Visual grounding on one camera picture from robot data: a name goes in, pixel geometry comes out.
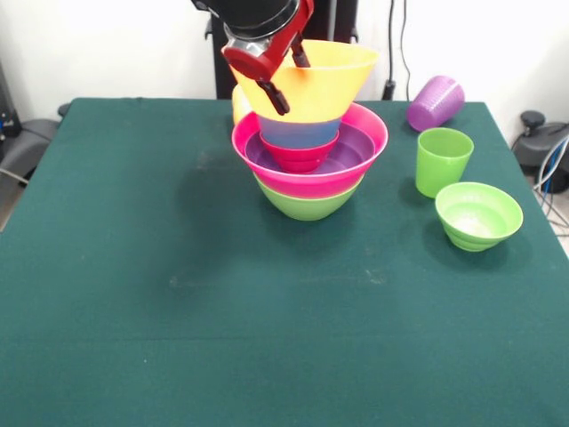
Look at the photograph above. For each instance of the yellow cup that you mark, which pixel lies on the yellow cup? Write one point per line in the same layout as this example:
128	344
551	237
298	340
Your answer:
240	107

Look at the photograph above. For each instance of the small red bowl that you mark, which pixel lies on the small red bowl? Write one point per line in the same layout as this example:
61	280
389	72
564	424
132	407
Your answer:
298	160

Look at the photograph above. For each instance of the green cup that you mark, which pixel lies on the green cup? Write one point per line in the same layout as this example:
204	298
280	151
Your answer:
442	164

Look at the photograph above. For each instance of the small blue bowl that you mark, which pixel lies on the small blue bowl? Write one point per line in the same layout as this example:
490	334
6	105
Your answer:
302	133

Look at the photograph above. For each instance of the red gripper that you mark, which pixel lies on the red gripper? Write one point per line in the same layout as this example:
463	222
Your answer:
262	64

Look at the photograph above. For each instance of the dark green tablecloth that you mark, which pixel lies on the dark green tablecloth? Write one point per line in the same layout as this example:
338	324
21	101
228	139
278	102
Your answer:
133	311

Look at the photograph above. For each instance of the large pink bowl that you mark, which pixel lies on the large pink bowl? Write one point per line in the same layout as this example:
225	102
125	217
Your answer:
275	178

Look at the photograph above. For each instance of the purple bowl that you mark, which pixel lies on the purple bowl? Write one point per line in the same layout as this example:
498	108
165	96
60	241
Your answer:
355	151

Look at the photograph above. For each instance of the small green bowl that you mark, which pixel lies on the small green bowl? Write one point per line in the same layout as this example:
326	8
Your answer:
480	227

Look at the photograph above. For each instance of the large orange bowl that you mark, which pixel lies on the large orange bowl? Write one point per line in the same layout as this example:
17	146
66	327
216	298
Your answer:
329	89

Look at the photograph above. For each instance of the black robot column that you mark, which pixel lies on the black robot column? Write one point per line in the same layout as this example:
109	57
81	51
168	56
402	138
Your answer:
333	22

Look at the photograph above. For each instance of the medium green bowl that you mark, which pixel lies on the medium green bowl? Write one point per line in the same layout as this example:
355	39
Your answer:
309	207

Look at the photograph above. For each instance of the purple cup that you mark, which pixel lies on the purple cup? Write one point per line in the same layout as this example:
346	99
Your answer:
435	104

